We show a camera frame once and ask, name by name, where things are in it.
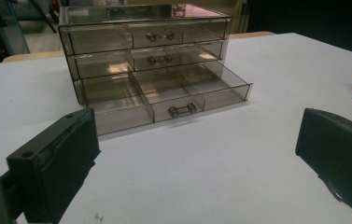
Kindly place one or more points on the clear smoky large bottom drawer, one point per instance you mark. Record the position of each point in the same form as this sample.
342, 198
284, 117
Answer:
164, 85

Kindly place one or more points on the black stand leg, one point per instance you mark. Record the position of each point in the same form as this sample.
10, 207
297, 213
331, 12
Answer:
44, 15

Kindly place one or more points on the grey-blue metal stand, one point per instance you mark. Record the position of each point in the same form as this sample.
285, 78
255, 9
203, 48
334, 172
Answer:
13, 31

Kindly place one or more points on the clear smoky acrylic drawer cabinet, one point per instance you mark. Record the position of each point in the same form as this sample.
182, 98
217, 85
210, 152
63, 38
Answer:
117, 13

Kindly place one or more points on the clear smoky middle drawer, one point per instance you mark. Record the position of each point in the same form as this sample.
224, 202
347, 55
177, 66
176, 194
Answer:
102, 65

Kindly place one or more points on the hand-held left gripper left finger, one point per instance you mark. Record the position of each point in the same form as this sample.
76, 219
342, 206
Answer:
55, 161

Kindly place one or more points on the clear smoky top drawer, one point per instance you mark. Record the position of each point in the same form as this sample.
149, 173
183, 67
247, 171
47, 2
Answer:
99, 39

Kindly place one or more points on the light wooden board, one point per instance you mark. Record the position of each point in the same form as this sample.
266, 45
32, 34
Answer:
33, 56

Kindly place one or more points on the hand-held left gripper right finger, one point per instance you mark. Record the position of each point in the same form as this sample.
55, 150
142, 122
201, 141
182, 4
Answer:
338, 149

